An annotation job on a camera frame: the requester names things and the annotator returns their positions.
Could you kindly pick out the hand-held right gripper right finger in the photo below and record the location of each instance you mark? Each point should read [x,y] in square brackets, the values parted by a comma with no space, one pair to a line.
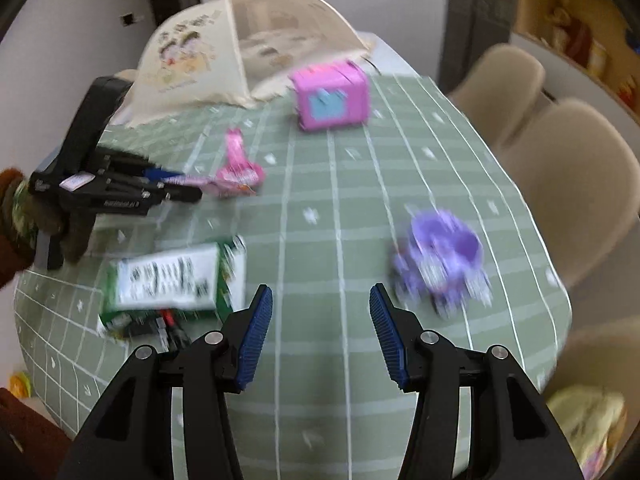
[386,335]

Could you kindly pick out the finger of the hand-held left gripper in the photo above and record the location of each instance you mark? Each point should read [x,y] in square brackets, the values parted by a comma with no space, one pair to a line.
[150,196]
[145,170]

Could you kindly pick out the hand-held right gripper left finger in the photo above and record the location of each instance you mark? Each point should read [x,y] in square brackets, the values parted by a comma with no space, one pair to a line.
[256,335]

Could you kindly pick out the green white snack packet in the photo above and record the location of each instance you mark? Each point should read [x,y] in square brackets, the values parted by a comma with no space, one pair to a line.
[165,275]

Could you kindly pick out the dark small packet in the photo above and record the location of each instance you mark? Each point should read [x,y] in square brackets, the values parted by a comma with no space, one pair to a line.
[172,330]

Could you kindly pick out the pink snack wrapper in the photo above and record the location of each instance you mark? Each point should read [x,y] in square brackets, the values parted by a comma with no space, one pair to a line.
[240,177]

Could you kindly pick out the purple toy bin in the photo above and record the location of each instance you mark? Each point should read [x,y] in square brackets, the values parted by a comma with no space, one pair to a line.
[442,255]

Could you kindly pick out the person's left hand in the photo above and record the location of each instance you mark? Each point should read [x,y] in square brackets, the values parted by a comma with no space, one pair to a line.
[77,240]

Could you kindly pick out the beige mesh food cover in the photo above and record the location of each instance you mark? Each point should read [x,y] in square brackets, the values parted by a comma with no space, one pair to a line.
[190,60]

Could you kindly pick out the green checkered tablecloth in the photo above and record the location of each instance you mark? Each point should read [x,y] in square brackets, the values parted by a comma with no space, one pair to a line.
[350,210]

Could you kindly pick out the pink toy box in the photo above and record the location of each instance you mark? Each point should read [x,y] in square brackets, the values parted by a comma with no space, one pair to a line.
[332,97]

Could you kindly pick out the beige chair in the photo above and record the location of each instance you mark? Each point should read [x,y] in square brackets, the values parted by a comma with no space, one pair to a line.
[605,355]
[575,190]
[500,85]

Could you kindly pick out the yellow printed cloth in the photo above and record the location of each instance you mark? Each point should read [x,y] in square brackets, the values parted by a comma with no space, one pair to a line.
[590,425]

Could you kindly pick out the small yellow orange object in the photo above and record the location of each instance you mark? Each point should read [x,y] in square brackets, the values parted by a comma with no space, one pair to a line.
[21,385]

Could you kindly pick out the dark brown furniture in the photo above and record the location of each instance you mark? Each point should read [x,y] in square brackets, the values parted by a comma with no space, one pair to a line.
[25,435]

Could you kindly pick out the small red figurine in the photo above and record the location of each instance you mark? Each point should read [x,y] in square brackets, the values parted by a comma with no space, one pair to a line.
[631,92]

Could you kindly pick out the yellow can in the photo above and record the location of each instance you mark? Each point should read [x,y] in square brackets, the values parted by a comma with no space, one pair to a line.
[599,57]

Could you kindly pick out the red brown box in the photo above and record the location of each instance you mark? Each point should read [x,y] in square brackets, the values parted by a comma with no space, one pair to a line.
[581,35]

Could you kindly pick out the gold red figurine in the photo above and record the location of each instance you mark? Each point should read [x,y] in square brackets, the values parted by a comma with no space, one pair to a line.
[561,22]

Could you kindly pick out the black light strip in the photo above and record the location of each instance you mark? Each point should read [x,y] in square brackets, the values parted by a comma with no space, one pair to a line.
[634,40]

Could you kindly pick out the wall socket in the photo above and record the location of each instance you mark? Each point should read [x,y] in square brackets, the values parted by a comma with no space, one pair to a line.
[129,19]

